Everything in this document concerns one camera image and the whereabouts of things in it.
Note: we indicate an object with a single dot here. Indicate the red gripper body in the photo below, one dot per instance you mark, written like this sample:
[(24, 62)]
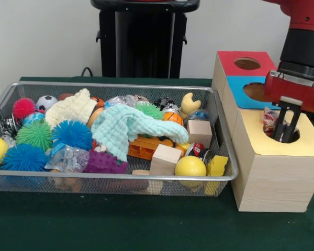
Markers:
[(290, 91)]

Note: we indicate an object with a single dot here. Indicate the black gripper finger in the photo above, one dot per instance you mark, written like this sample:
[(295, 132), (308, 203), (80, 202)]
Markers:
[(279, 125), (290, 128)]

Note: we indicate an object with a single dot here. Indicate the small bright dotted fabric scrunchie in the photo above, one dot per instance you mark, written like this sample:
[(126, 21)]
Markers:
[(269, 121)]

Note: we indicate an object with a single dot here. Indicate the mint green cloth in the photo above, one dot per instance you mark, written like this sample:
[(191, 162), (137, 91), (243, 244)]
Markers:
[(125, 125)]

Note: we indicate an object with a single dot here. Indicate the small blue spiky ball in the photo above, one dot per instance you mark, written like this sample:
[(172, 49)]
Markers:
[(70, 134)]

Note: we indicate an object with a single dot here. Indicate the cream white cloth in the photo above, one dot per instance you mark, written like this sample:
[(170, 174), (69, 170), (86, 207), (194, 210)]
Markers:
[(70, 107)]

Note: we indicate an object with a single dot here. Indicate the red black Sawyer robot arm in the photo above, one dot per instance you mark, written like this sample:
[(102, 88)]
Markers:
[(303, 44)]

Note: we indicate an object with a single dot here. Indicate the wooden box with three holes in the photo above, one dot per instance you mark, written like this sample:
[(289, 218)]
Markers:
[(277, 183)]

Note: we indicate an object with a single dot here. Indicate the yellow cheese wedge toy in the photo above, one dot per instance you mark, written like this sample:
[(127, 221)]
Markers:
[(215, 164)]

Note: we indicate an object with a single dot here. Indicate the yellow smiley face ball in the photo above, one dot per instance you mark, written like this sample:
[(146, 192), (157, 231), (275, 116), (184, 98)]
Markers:
[(190, 167)]

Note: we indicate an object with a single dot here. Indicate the dark green table cloth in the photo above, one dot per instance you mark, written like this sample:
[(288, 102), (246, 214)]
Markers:
[(146, 225)]

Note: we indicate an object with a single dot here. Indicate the purple knobbly rubber toy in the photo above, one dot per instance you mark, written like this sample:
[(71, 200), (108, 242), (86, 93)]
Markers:
[(104, 163)]

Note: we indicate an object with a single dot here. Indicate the crushed clear plastic bottle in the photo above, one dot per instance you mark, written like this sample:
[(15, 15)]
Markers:
[(65, 159)]

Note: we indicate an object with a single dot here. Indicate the black and white soccer ball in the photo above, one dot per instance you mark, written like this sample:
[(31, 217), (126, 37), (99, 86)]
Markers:
[(45, 102)]

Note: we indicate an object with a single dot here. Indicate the pink spiky ball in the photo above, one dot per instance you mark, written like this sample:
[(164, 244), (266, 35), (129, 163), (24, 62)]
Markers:
[(23, 107)]

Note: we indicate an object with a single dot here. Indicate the large blue spiky ball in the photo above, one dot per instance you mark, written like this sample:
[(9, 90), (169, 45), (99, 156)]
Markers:
[(23, 158)]

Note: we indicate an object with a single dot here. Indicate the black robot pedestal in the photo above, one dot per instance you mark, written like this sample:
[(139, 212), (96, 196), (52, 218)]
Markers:
[(136, 47)]

